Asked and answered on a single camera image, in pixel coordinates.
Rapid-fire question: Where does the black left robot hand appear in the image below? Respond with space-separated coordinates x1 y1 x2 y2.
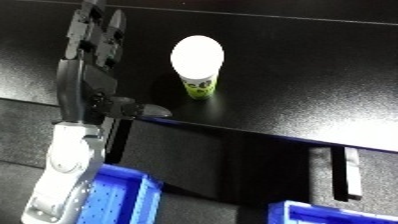
55 0 175 126

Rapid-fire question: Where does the white paper cup green band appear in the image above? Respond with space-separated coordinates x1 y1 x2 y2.
168 34 228 101

